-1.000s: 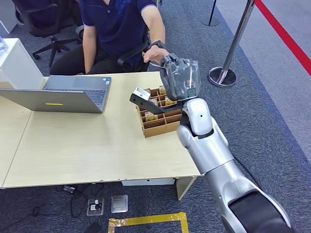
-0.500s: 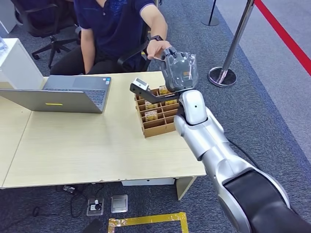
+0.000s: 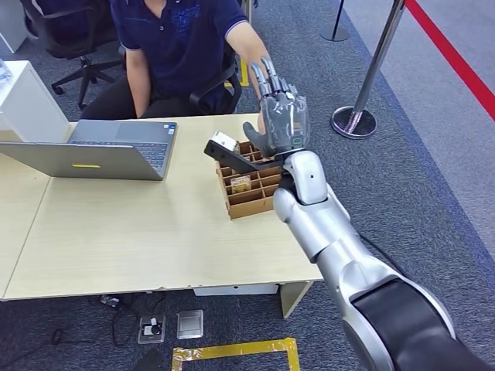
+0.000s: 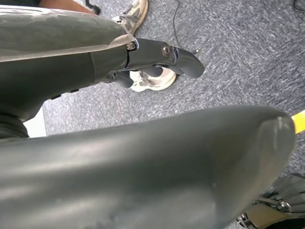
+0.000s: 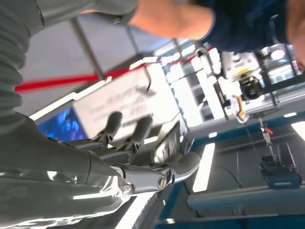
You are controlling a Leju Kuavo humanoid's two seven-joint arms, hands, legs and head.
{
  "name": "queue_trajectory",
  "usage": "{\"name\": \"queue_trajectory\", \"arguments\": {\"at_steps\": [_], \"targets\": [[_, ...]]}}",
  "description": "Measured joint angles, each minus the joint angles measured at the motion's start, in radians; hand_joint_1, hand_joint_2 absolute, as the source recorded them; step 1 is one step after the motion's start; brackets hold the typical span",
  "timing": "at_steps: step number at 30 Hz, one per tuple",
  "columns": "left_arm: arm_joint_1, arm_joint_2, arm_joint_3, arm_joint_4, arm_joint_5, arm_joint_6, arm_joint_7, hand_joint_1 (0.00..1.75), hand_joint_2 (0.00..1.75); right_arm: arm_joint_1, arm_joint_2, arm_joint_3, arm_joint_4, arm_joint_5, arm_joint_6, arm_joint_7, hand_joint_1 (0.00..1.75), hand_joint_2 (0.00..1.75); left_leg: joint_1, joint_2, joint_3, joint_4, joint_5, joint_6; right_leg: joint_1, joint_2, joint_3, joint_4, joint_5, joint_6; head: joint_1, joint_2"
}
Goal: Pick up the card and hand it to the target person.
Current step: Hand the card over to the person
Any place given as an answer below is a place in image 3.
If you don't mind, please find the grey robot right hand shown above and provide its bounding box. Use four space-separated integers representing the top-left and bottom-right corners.
243 55 311 158

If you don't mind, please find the cardboard card organizer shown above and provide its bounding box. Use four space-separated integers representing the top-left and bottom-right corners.
215 141 285 221

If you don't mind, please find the gold patterned card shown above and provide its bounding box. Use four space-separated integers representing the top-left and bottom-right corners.
230 175 252 195

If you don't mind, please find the person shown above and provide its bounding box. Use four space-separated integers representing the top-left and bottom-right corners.
79 0 271 135

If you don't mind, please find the yellow floor tape strip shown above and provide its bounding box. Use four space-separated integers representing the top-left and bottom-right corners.
224 56 249 88

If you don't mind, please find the black office chair with armrests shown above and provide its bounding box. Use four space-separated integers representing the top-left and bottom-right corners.
117 40 243 117

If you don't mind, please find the white desk drawer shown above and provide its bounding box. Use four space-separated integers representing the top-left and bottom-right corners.
192 283 279 298

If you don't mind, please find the light wood desk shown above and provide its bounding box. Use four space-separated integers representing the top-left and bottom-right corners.
2 112 324 319
0 122 76 299

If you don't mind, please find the grey laptop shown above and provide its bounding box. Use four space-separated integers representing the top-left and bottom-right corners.
0 120 178 182

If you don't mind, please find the red barrier belt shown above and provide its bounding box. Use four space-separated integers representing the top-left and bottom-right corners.
401 0 495 124

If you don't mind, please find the closed metal floor socket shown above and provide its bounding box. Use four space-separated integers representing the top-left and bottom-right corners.
176 309 204 341

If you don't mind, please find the floor socket with plug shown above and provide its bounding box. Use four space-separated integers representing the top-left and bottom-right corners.
138 315 167 346

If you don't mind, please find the black empty office chair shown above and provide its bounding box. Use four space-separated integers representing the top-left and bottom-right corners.
21 0 125 111

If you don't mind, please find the white cabinet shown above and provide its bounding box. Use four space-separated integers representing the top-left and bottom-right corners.
0 60 71 145

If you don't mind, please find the white furniture unit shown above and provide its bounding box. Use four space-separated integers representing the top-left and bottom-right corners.
0 0 29 55

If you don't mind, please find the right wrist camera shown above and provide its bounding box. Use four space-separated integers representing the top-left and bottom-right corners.
210 130 240 154

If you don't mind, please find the chrome stanchion post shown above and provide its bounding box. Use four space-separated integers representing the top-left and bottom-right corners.
329 0 406 141

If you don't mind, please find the yellow floor tape frame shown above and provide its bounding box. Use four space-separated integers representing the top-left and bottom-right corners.
171 338 302 371

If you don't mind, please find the black power cable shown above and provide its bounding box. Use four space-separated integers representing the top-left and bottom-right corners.
111 294 167 349

